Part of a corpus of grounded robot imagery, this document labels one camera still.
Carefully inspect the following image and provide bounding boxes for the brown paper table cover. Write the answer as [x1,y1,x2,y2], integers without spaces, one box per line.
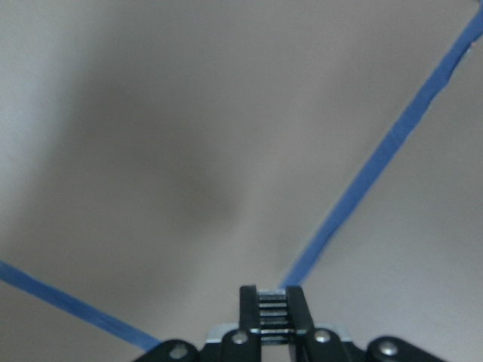
[1,1,482,361]

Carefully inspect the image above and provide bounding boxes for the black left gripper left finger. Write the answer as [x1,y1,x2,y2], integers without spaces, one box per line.
[238,285,261,339]

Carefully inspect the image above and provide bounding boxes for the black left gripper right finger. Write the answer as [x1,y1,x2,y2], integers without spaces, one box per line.
[285,286,315,339]

